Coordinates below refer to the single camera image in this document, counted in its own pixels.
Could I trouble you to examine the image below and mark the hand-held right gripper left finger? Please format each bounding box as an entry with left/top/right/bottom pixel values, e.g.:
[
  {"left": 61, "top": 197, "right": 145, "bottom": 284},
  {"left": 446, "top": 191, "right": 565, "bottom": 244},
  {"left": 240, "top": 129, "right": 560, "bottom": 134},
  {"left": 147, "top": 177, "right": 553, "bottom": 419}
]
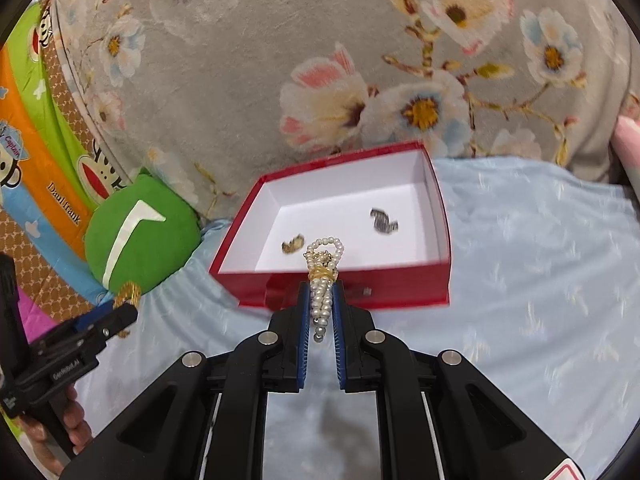
[{"left": 60, "top": 282, "right": 313, "bottom": 480}]

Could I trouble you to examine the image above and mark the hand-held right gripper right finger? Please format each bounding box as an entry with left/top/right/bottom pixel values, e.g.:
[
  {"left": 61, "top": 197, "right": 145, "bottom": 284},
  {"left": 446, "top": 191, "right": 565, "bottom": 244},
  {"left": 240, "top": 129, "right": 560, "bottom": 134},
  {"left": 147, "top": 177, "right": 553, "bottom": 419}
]
[{"left": 332, "top": 282, "right": 587, "bottom": 480}]

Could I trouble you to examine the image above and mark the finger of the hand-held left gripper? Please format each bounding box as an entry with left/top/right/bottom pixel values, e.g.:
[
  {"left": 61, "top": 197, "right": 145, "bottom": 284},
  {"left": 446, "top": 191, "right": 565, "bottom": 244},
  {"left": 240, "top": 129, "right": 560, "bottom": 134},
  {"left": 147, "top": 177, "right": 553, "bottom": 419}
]
[{"left": 70, "top": 302, "right": 139, "bottom": 346}]

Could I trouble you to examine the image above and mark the gold chain bracelet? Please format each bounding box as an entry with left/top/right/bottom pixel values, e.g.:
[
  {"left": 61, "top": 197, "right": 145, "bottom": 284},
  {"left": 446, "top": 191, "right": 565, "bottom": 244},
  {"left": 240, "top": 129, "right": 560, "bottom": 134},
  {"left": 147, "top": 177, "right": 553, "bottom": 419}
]
[{"left": 112, "top": 282, "right": 142, "bottom": 311}]

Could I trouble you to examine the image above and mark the white pearl bracelet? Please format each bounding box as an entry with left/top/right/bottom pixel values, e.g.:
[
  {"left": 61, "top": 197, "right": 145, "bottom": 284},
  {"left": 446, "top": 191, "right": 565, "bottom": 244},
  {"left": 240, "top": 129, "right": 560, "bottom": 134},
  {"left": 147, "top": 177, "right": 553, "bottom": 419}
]
[{"left": 303, "top": 236, "right": 347, "bottom": 345}]

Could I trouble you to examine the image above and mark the red jewelry box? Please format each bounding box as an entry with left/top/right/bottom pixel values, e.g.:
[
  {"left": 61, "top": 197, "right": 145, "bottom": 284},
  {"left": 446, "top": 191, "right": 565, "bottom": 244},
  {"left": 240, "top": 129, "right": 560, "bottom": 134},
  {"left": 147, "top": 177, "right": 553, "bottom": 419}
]
[{"left": 208, "top": 141, "right": 452, "bottom": 309}]

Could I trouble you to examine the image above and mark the green round pillow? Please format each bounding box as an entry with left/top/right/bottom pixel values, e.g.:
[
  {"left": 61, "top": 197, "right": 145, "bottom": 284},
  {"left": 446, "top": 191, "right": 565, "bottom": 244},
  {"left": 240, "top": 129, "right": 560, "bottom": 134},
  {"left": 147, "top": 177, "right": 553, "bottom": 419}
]
[{"left": 84, "top": 167, "right": 202, "bottom": 295}]

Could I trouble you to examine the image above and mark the silver wristwatch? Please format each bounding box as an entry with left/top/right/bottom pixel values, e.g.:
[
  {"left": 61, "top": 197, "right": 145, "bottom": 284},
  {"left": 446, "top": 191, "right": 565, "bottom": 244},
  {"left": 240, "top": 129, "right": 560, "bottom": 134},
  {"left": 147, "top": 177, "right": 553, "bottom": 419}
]
[{"left": 369, "top": 206, "right": 400, "bottom": 236}]

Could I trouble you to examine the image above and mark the colourful cartoon printed sheet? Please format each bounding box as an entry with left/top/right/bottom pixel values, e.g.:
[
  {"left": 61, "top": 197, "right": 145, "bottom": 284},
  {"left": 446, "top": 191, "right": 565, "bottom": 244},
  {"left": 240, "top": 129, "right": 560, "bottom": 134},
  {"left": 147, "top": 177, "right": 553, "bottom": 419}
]
[{"left": 0, "top": 0, "right": 151, "bottom": 321}]

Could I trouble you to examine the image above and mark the light blue bed sheet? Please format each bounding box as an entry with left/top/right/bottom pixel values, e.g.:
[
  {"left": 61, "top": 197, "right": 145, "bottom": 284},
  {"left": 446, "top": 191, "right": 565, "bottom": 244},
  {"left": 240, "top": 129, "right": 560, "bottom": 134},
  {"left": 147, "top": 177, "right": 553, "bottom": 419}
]
[{"left": 75, "top": 155, "right": 636, "bottom": 476}]

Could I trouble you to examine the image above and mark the grey floral blanket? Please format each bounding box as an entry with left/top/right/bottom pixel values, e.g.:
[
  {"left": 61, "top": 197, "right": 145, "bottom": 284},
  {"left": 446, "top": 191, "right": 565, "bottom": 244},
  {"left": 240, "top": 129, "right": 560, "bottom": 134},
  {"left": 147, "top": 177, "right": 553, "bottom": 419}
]
[{"left": 52, "top": 0, "right": 636, "bottom": 221}]

